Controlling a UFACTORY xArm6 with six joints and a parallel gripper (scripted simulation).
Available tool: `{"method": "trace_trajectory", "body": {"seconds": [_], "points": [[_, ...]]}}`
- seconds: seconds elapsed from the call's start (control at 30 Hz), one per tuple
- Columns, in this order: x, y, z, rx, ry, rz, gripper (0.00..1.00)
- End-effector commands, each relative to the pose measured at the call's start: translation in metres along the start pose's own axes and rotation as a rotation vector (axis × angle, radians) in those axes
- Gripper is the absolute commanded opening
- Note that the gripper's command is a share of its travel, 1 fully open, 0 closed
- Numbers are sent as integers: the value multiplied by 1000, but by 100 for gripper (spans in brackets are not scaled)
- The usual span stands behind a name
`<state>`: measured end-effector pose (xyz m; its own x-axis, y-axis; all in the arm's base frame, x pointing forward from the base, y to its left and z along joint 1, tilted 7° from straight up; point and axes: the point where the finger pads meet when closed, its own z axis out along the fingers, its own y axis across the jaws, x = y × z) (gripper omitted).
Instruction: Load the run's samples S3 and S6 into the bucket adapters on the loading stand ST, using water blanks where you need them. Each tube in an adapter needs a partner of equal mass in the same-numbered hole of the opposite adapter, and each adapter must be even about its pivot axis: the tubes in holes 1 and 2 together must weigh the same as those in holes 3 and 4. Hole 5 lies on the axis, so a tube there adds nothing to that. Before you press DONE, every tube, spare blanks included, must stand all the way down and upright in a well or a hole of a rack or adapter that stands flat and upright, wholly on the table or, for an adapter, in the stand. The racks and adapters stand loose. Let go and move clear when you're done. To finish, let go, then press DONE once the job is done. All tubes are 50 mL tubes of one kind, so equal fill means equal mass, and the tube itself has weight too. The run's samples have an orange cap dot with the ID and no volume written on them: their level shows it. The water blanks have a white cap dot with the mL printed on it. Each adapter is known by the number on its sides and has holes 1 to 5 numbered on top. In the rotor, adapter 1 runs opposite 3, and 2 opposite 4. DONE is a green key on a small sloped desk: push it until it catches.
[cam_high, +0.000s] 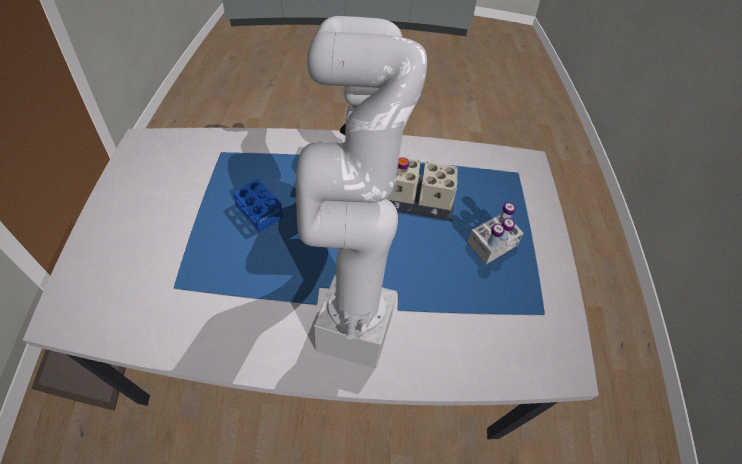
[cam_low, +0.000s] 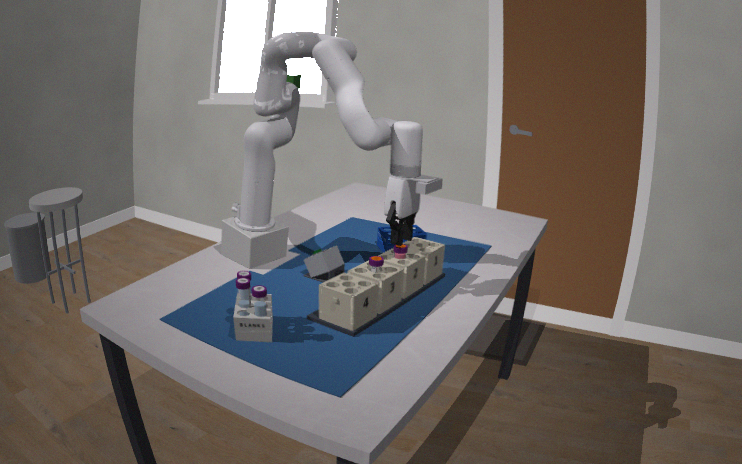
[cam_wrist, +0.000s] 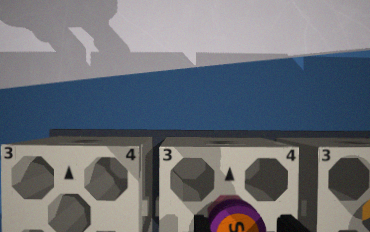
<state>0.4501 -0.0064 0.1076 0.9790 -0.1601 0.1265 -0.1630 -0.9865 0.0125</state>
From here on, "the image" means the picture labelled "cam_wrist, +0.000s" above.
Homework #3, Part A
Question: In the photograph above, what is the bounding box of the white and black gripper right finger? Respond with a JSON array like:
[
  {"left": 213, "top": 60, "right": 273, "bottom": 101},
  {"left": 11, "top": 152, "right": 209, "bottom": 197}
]
[{"left": 277, "top": 214, "right": 310, "bottom": 232}]

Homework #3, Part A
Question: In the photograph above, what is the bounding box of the blue bench mat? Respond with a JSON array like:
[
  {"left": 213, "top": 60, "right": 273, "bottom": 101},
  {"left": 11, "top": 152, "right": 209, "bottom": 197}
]
[{"left": 0, "top": 50, "right": 370, "bottom": 232}]

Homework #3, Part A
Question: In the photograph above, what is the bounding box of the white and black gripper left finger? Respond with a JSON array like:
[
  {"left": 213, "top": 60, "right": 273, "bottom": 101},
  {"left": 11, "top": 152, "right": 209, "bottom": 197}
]
[{"left": 194, "top": 215, "right": 211, "bottom": 232}]

